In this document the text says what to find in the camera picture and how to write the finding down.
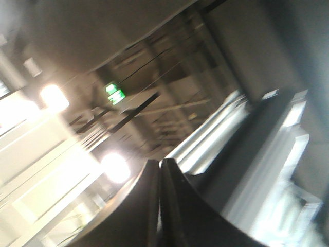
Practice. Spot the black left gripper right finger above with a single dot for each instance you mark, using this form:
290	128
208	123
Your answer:
187	220

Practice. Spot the green exit sign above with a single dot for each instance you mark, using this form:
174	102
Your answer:
115	95

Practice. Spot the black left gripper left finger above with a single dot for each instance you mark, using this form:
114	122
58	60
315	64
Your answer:
131	217

